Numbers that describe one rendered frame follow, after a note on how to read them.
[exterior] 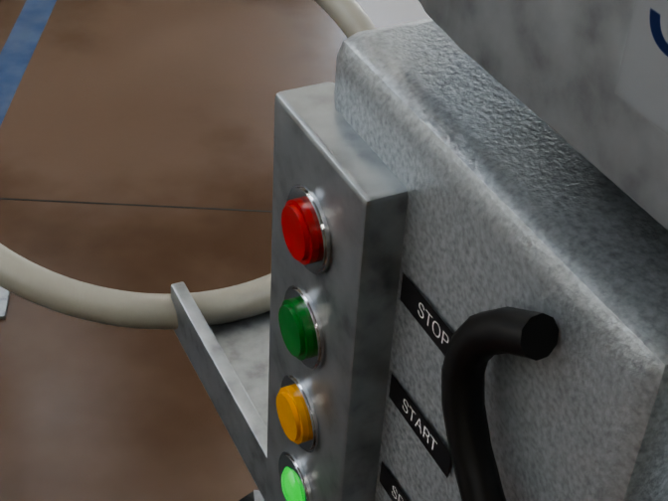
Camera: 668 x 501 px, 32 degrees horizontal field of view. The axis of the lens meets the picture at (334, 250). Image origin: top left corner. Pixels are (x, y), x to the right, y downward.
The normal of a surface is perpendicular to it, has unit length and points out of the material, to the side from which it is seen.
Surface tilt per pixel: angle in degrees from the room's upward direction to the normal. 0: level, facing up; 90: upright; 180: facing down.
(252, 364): 2
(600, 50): 90
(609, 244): 0
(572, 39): 90
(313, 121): 0
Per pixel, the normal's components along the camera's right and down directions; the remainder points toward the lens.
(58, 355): 0.05, -0.78
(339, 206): -0.90, 0.24
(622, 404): -0.66, 0.44
